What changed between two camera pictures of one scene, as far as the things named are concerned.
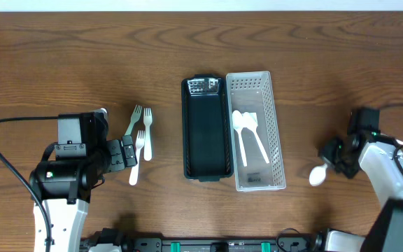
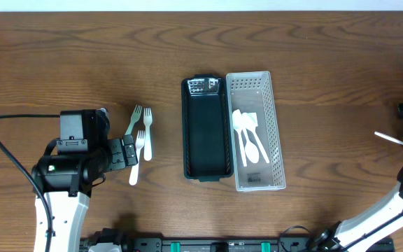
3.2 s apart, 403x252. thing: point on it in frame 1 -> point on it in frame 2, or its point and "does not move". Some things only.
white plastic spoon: x=237 y=120 does not move
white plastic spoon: x=250 y=120 does not move
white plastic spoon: x=317 y=175 -> x=251 y=150
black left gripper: x=116 y=156 does not move
